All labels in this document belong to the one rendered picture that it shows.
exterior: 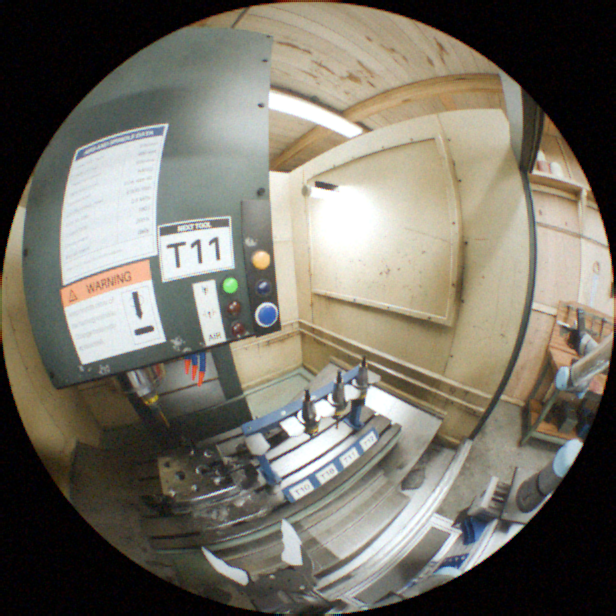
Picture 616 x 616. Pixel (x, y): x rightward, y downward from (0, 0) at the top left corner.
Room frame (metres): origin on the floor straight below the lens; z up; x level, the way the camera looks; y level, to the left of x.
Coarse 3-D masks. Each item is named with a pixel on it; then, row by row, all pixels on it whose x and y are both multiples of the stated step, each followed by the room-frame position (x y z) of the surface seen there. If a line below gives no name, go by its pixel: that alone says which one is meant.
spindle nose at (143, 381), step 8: (144, 368) 0.24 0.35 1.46; (152, 368) 0.26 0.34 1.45; (160, 368) 0.28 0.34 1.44; (120, 376) 0.19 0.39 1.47; (128, 376) 0.20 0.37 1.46; (136, 376) 0.22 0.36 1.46; (144, 376) 0.23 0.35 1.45; (152, 376) 0.25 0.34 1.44; (160, 376) 0.27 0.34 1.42; (120, 384) 0.19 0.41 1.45; (128, 384) 0.20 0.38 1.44; (136, 384) 0.21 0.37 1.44; (144, 384) 0.22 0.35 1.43; (152, 384) 0.24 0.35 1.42; (120, 392) 0.19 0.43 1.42; (128, 392) 0.19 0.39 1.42; (136, 392) 0.20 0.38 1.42; (144, 392) 0.22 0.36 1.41
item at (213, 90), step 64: (128, 64) 0.10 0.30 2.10; (192, 64) 0.19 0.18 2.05; (256, 64) 0.27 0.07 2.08; (64, 128) 0.06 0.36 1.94; (128, 128) 0.15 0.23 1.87; (192, 128) 0.21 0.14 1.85; (256, 128) 0.27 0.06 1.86; (64, 192) 0.10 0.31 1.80; (192, 192) 0.22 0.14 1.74; (256, 192) 0.27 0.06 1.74; (64, 320) 0.09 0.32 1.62; (192, 320) 0.21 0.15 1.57; (64, 384) 0.05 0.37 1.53
